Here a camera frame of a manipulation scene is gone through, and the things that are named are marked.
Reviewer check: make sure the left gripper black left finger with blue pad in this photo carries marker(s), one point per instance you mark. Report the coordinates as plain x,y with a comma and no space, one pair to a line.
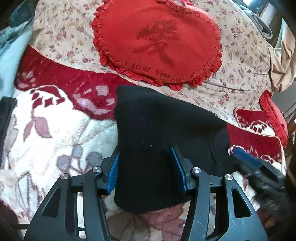
57,216

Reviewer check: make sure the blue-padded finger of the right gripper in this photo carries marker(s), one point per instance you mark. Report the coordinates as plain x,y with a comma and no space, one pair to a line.
245,160

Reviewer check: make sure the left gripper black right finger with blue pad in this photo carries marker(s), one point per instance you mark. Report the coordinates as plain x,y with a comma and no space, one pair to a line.
237,219

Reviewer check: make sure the black pants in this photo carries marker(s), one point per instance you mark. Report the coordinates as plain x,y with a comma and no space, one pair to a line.
149,124

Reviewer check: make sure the small red frilled pillow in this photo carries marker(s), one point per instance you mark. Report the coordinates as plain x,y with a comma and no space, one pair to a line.
274,116

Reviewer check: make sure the red and white blanket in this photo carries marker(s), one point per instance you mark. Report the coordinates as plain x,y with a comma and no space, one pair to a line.
48,134

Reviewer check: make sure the beige curtain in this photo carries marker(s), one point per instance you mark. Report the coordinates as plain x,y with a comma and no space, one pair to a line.
282,58

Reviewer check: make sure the black smartphone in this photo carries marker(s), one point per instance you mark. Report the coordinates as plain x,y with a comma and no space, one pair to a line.
5,120

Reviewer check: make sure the grey folded cloth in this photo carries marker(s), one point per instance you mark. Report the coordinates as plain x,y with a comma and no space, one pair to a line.
263,28

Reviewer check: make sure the red heart-shaped pillow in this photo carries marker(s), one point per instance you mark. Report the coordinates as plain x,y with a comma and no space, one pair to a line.
158,42

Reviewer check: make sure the floral beige quilt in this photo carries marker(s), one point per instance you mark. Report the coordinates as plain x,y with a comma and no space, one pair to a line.
62,32

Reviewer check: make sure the light blue fleece jacket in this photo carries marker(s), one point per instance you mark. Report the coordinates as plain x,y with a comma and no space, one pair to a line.
14,41

